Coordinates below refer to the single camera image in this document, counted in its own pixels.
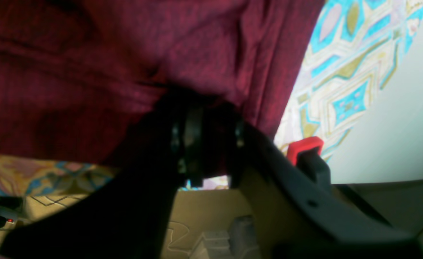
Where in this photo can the maroon long-sleeve t-shirt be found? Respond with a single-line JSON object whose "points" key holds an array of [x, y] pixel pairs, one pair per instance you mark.
{"points": [[75, 74]]}

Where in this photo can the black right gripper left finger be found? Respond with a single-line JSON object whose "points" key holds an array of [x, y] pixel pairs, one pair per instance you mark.
{"points": [[126, 218]]}

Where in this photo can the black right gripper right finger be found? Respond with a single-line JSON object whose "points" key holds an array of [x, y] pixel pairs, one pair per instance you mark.
{"points": [[296, 219]]}

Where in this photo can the patterned colourful tablecloth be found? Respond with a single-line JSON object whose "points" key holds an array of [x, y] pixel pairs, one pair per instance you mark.
{"points": [[354, 50]]}

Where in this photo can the red black clamp left edge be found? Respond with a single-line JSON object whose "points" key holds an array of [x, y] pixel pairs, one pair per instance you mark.
{"points": [[305, 154]]}

